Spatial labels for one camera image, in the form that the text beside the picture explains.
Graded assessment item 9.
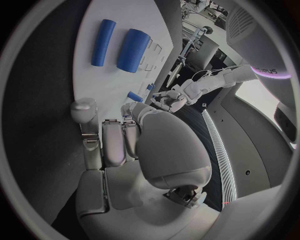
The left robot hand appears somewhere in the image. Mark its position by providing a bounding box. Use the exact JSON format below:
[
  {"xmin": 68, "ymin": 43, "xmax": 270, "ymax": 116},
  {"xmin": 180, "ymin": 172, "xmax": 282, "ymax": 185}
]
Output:
[{"xmin": 149, "ymin": 89, "xmax": 189, "ymax": 114}]

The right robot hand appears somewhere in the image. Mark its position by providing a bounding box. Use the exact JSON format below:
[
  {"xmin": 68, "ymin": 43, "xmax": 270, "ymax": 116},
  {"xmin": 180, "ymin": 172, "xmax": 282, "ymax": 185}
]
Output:
[{"xmin": 70, "ymin": 97, "xmax": 222, "ymax": 239}]

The white task board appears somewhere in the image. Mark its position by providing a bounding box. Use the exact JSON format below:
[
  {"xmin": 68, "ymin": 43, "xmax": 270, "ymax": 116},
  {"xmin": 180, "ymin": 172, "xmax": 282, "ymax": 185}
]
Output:
[{"xmin": 71, "ymin": 0, "xmax": 184, "ymax": 123}]

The short blue cylinder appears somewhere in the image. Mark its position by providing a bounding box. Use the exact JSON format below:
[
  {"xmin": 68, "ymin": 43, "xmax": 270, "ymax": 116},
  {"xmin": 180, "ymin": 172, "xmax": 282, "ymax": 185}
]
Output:
[{"xmin": 126, "ymin": 91, "xmax": 144, "ymax": 103}]

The metal stand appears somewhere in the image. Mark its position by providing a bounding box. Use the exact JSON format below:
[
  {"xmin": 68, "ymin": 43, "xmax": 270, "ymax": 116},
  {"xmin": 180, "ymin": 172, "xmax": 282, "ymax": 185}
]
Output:
[{"xmin": 165, "ymin": 25, "xmax": 214, "ymax": 89}]

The thick long blue cylinder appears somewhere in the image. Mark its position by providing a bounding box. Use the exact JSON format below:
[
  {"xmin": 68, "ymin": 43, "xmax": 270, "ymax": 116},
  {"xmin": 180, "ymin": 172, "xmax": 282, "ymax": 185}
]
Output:
[{"xmin": 116, "ymin": 28, "xmax": 152, "ymax": 74}]

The thin long blue cylinder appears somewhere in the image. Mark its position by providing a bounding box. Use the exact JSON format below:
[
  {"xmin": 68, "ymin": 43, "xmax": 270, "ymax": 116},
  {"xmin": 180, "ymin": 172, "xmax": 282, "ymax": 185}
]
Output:
[{"xmin": 90, "ymin": 18, "xmax": 117, "ymax": 67}]

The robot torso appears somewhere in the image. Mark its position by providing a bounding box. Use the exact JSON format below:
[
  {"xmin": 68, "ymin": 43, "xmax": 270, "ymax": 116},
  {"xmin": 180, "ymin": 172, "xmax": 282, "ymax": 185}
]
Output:
[{"xmin": 225, "ymin": 0, "xmax": 300, "ymax": 149}]

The white cable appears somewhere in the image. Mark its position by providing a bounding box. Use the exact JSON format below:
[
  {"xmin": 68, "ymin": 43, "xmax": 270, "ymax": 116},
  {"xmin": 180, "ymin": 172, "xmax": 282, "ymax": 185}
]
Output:
[{"xmin": 190, "ymin": 64, "xmax": 246, "ymax": 81}]

